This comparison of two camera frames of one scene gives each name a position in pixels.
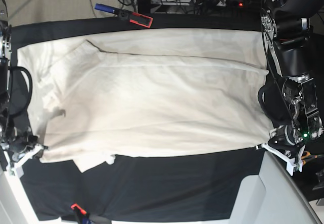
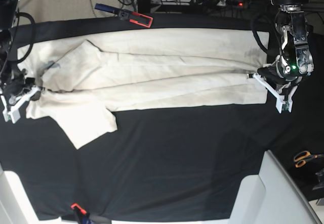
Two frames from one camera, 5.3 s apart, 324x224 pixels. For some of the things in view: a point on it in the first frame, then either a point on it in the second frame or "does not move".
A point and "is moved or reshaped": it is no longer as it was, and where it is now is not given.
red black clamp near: (80, 213) does not move
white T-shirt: (93, 98) is moved or reshaped
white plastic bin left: (16, 206) does not move
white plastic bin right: (273, 196) does not move
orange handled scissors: (308, 155) does not move
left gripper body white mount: (14, 168) → (15, 113)
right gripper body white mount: (292, 165) → (280, 99)
